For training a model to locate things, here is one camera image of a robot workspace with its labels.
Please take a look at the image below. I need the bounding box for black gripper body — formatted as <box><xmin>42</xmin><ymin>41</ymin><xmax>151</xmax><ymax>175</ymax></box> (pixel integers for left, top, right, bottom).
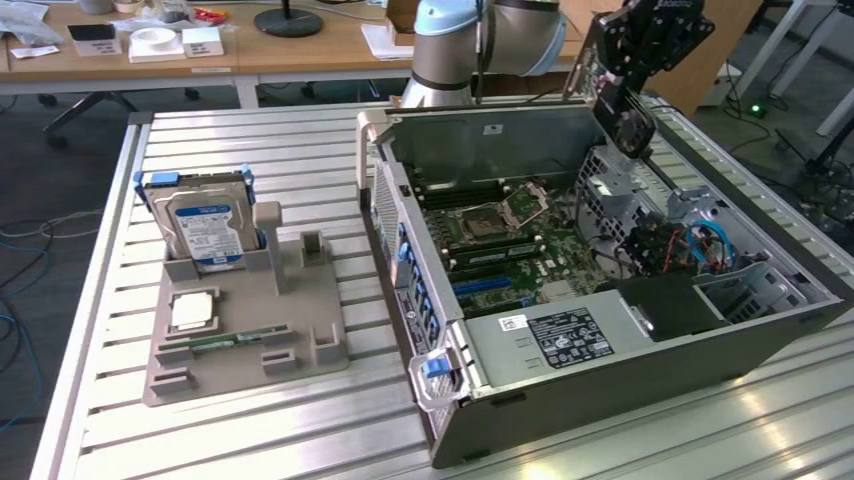
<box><xmin>623</xmin><ymin>0</ymin><xmax>710</xmax><ymax>24</ymax></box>

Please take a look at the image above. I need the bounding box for black expansion card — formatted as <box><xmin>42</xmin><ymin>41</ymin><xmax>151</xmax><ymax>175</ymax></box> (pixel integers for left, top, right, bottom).
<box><xmin>562</xmin><ymin>43</ymin><xmax>661</xmax><ymax>160</ymax></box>

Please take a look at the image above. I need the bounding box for wooden cabinet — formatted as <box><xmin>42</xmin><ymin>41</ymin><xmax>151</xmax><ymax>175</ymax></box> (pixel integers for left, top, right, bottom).
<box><xmin>553</xmin><ymin>0</ymin><xmax>766</xmax><ymax>117</ymax></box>

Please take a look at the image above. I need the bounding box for perforated metal disk bay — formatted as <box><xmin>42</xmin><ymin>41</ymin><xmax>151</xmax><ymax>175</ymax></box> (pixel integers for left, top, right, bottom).
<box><xmin>574</xmin><ymin>143</ymin><xmax>654</xmax><ymax>242</ymax></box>

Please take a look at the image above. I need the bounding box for silver socket cover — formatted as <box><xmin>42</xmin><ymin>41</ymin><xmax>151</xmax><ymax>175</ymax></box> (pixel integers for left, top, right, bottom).
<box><xmin>501</xmin><ymin>178</ymin><xmax>554</xmax><ymax>221</ymax></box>

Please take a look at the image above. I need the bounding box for cardboard box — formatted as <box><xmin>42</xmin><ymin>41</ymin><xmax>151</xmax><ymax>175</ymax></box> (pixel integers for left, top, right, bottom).
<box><xmin>383</xmin><ymin>0</ymin><xmax>429</xmax><ymax>36</ymax></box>

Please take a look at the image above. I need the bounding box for white paper stack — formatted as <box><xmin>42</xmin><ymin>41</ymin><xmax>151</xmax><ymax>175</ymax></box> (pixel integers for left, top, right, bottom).
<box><xmin>359</xmin><ymin>22</ymin><xmax>417</xmax><ymax>62</ymax></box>

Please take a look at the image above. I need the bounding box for CPU socket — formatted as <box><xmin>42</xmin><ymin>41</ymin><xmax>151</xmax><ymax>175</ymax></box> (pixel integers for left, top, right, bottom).
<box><xmin>453</xmin><ymin>204</ymin><xmax>517</xmax><ymax>247</ymax></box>

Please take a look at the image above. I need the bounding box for green motherboard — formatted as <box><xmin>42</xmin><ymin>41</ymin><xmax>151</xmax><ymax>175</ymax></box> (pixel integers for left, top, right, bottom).
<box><xmin>414</xmin><ymin>175</ymin><xmax>619</xmax><ymax>321</ymax></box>

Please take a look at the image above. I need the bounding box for green RAM stick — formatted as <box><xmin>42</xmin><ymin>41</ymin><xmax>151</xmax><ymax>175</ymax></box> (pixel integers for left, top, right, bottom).
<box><xmin>158</xmin><ymin>324</ymin><xmax>294</xmax><ymax>355</ymax></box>
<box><xmin>453</xmin><ymin>242</ymin><xmax>543</xmax><ymax>270</ymax></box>

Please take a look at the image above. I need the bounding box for black lamp base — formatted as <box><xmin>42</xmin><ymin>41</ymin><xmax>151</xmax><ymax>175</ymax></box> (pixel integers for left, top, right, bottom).
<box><xmin>252</xmin><ymin>0</ymin><xmax>327</xmax><ymax>38</ymax></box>

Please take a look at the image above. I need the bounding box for silver chipset heat sink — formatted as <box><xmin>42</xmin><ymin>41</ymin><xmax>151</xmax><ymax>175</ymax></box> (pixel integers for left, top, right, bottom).
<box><xmin>541</xmin><ymin>280</ymin><xmax>579</xmax><ymax>303</ymax></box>

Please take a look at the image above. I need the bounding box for blue expansion slot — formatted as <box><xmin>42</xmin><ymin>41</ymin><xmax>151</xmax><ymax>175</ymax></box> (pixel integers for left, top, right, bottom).
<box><xmin>453</xmin><ymin>275</ymin><xmax>510</xmax><ymax>298</ymax></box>

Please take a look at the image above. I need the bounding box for grey power supply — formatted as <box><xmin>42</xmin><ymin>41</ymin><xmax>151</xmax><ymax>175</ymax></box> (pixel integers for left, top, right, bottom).
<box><xmin>463</xmin><ymin>288</ymin><xmax>661</xmax><ymax>390</ymax></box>

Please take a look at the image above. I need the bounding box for white labelled box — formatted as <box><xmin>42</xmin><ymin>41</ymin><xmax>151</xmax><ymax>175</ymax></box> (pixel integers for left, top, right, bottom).
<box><xmin>179</xmin><ymin>27</ymin><xmax>226</xmax><ymax>59</ymax></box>

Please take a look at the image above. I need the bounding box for bag with dark parts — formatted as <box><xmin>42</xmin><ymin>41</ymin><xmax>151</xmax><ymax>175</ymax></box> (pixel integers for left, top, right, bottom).
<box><xmin>110</xmin><ymin>4</ymin><xmax>200</xmax><ymax>32</ymax></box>

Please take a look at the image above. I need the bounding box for flat white box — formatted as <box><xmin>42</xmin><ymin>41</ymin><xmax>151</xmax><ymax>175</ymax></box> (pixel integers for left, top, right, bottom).
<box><xmin>126</xmin><ymin>39</ymin><xmax>188</xmax><ymax>65</ymax></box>

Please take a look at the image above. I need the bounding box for white tape roll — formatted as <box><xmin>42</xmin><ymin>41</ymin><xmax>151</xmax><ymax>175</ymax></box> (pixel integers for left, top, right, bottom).
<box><xmin>130</xmin><ymin>27</ymin><xmax>179</xmax><ymax>51</ymax></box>

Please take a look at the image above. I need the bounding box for blue case latch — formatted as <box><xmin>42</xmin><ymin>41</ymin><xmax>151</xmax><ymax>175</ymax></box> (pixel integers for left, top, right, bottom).
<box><xmin>423</xmin><ymin>355</ymin><xmax>457</xmax><ymax>387</ymax></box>

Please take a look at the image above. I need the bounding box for grey parts rack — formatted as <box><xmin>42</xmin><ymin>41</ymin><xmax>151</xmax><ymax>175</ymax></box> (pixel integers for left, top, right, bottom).
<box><xmin>142</xmin><ymin>199</ymin><xmax>354</xmax><ymax>409</ymax></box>

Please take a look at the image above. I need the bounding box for hard disk with blue rails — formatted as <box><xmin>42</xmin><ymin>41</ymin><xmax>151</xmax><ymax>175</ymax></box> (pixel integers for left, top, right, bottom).
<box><xmin>131</xmin><ymin>167</ymin><xmax>261</xmax><ymax>275</ymax></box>

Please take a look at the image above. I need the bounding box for open black PC case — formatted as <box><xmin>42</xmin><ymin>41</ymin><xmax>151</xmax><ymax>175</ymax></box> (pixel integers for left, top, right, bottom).
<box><xmin>357</xmin><ymin>89</ymin><xmax>844</xmax><ymax>470</ymax></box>

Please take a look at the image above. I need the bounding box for wooden desk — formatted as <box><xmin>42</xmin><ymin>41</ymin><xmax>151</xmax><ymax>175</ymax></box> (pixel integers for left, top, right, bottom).
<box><xmin>0</xmin><ymin>0</ymin><xmax>606</xmax><ymax>97</ymax></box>

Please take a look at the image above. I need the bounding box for black and white box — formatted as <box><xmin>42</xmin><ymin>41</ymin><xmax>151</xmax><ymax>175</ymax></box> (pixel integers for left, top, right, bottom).
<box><xmin>66</xmin><ymin>23</ymin><xmax>126</xmax><ymax>58</ymax></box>

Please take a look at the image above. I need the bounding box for silver CPU chip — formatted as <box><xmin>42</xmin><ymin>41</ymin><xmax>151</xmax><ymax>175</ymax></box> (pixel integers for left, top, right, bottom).
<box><xmin>166</xmin><ymin>294</ymin><xmax>220</xmax><ymax>335</ymax></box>

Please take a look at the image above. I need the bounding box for black chair base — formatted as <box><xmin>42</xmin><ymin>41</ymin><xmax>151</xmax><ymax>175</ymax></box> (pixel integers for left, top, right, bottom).
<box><xmin>38</xmin><ymin>88</ymin><xmax>202</xmax><ymax>150</ymax></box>

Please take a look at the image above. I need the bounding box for red and white card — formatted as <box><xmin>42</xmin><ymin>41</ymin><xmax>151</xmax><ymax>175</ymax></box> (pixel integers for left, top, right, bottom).
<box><xmin>8</xmin><ymin>44</ymin><xmax>62</xmax><ymax>60</ymax></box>

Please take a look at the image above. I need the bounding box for clear plastic bag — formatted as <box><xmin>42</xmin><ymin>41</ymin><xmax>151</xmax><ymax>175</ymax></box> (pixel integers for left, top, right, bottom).
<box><xmin>0</xmin><ymin>1</ymin><xmax>67</xmax><ymax>47</ymax></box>

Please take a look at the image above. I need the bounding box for white table frame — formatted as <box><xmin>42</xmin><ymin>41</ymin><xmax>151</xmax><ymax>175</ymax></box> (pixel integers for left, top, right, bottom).
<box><xmin>730</xmin><ymin>0</ymin><xmax>854</xmax><ymax>139</ymax></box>

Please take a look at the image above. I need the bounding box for blue wire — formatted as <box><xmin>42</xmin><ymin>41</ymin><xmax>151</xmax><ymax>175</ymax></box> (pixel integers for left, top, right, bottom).
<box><xmin>685</xmin><ymin>218</ymin><xmax>741</xmax><ymax>275</ymax></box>

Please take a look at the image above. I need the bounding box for red wire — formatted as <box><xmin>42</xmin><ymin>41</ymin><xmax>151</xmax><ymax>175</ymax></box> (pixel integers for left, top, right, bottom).
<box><xmin>665</xmin><ymin>227</ymin><xmax>693</xmax><ymax>274</ymax></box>

